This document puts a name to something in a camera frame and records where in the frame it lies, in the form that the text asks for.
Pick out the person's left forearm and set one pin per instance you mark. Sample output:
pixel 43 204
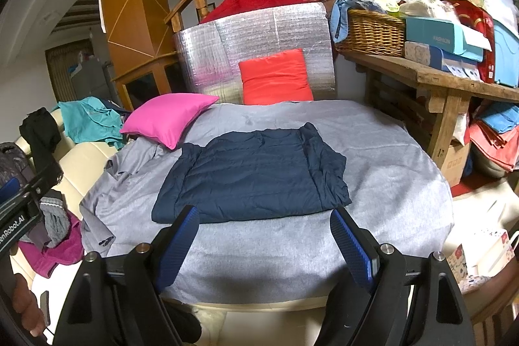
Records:
pixel 24 305

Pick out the floral paper bag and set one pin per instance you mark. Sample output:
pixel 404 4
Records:
pixel 486 252

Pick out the white patterned box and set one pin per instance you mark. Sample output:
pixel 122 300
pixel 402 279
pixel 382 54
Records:
pixel 421 52

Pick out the red-orange pillow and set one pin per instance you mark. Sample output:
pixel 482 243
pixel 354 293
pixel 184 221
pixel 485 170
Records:
pixel 275 78

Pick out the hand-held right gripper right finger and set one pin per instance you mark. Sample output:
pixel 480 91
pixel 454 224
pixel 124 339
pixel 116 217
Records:
pixel 352 244

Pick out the red printed bag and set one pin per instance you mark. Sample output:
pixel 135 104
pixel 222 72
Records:
pixel 478 17

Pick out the pink pillow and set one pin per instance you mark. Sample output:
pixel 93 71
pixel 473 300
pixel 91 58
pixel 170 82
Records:
pixel 166 119

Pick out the magenta garment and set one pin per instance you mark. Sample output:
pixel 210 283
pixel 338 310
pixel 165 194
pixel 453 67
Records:
pixel 61 252

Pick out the silver foil insulation mat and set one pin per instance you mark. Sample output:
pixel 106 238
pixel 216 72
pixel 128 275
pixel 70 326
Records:
pixel 202 58

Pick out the blue cloth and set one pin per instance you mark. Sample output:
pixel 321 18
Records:
pixel 338 21

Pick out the grey knit garment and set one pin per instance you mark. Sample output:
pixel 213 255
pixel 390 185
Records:
pixel 54 220

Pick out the wooden pillar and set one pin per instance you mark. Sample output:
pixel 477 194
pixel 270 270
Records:
pixel 129 5

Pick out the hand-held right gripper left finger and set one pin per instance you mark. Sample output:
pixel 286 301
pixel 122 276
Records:
pixel 178 244

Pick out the stack of folded cloths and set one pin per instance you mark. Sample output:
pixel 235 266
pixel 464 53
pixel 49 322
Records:
pixel 494 143

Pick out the navy puffer jacket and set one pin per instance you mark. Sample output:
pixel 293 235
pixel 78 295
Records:
pixel 251 175

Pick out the wicker basket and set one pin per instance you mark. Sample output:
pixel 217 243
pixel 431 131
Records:
pixel 373 34

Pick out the wooden door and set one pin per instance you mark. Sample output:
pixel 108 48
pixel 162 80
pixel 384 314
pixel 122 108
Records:
pixel 56 74

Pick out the teal garment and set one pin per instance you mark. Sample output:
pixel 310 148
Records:
pixel 89 119

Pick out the black flat device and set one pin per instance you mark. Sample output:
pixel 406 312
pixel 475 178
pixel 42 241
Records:
pixel 46 309

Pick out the black garment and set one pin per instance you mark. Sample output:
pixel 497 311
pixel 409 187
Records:
pixel 38 135

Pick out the teal cardboard box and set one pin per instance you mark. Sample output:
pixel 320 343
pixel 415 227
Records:
pixel 429 34

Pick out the grey shiny puffer jacket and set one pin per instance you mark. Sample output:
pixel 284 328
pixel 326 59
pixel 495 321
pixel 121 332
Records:
pixel 12 163

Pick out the grey bed sheet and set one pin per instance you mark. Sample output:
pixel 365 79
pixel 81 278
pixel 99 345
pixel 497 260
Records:
pixel 284 248

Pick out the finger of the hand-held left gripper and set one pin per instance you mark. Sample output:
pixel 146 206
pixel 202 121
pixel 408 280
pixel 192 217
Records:
pixel 44 180

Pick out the cream sofa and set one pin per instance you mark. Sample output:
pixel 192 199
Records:
pixel 81 163

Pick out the wooden table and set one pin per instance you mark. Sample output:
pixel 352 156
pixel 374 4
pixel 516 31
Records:
pixel 425 76

